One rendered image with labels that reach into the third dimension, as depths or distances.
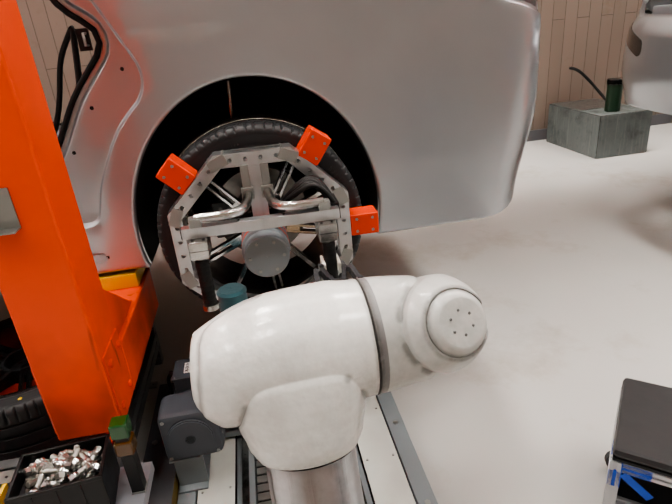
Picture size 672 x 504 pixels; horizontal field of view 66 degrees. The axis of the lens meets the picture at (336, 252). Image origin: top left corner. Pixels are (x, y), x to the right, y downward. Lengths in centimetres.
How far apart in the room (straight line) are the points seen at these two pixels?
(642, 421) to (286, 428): 136
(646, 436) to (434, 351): 125
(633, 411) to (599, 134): 415
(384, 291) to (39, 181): 87
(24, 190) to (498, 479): 162
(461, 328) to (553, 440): 163
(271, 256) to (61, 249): 53
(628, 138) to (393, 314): 541
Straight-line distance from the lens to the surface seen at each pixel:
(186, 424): 170
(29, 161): 124
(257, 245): 146
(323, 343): 52
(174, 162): 156
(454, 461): 201
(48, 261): 131
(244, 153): 154
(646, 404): 183
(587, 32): 663
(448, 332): 52
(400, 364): 55
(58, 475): 140
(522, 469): 202
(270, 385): 53
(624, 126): 582
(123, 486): 149
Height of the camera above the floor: 144
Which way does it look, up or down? 24 degrees down
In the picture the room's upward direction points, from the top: 5 degrees counter-clockwise
